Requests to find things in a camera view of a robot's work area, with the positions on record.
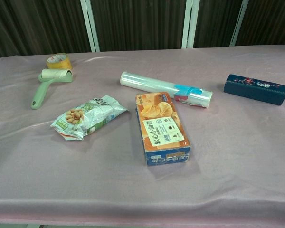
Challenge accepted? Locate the dark blue floral box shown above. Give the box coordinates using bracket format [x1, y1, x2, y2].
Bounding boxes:
[223, 74, 285, 106]

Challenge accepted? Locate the orange cookie box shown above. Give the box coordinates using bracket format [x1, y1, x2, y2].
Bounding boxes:
[134, 92, 191, 167]

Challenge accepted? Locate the clear cling film roll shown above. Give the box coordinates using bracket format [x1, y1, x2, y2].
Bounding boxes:
[120, 71, 213, 109]

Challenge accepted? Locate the green white nut snack bag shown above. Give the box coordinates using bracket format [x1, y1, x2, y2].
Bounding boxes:
[49, 95, 129, 141]

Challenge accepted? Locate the pink tablecloth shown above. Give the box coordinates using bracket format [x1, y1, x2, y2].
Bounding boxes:
[0, 44, 285, 225]

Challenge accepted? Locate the yellow packing tape roll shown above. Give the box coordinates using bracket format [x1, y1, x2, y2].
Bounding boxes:
[46, 54, 73, 70]

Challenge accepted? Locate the green lint roller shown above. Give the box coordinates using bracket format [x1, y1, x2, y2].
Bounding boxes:
[30, 68, 75, 110]

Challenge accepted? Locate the white partition post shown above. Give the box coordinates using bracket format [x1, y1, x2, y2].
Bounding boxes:
[181, 0, 200, 49]
[80, 0, 100, 53]
[229, 0, 249, 47]

